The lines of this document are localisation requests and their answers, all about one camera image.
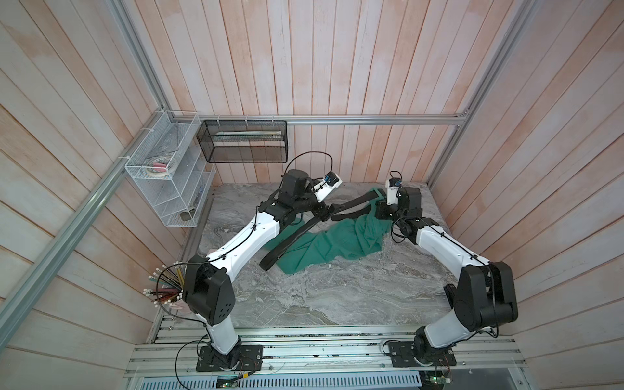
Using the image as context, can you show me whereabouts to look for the green trousers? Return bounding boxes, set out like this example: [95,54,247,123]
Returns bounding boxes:
[262,187,395,276]

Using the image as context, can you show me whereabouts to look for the black leather belt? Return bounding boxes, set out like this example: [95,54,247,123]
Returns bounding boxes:
[258,189,381,272]

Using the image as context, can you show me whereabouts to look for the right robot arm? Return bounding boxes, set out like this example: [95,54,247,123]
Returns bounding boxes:
[376,179,518,364]

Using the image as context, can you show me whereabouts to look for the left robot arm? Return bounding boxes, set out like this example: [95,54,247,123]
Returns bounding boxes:
[182,169,342,356]

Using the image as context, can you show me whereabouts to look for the cup of coloured pencils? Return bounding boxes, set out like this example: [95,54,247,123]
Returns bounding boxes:
[143,263,185,309]

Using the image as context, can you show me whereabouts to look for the tape roll on shelf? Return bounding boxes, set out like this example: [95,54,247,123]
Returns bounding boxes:
[145,154,177,178]

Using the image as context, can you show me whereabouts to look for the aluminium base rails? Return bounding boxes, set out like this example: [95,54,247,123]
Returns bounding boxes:
[125,315,526,378]

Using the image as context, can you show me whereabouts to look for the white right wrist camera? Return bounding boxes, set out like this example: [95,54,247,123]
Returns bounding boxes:
[386,176,402,206]

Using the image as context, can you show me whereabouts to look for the black wire mesh basket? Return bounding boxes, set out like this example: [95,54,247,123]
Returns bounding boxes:
[197,120,289,164]

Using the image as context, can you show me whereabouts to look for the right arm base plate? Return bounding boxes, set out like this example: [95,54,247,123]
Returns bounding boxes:
[382,340,457,368]

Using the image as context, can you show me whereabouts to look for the white wire mesh shelf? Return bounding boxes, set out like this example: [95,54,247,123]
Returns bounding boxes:
[125,110,215,228]

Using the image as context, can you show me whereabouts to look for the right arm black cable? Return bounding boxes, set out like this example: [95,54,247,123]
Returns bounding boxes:
[387,170,503,338]

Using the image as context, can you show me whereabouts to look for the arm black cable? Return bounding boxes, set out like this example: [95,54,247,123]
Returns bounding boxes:
[158,150,335,390]
[387,170,503,338]

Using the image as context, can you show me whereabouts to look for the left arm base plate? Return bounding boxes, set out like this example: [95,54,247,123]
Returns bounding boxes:
[196,344,263,373]

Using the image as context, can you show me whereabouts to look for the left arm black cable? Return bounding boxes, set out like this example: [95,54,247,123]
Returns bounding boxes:
[158,150,335,390]

